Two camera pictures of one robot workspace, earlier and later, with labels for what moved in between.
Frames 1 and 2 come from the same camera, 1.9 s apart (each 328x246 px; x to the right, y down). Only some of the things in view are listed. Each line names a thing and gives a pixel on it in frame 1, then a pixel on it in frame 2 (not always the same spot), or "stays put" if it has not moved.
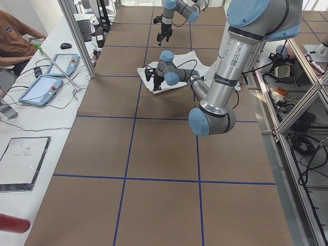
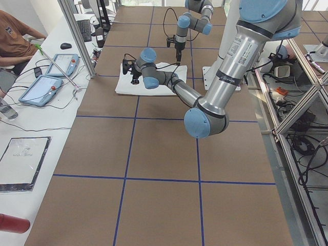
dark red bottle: x=13 y=224 stays put
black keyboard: x=84 y=26 stays put
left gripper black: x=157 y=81 -> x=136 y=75
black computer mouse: x=65 y=45 stays put
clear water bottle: x=7 y=110 stays put
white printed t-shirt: x=187 y=60 -> x=124 y=85
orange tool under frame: x=282 y=91 stays put
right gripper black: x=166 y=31 -> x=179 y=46
